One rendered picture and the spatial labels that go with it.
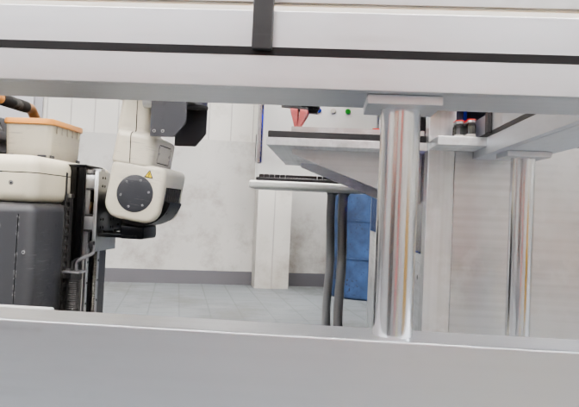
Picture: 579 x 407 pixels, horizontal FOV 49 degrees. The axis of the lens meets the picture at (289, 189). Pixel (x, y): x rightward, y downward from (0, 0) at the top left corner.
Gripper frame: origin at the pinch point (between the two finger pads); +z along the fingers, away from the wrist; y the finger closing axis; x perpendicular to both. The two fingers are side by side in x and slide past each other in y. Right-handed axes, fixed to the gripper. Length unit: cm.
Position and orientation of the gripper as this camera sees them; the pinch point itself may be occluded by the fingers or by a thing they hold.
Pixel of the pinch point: (296, 134)
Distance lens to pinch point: 169.7
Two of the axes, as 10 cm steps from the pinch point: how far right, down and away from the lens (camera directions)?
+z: -1.4, 9.9, -0.2
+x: 0.7, 0.3, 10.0
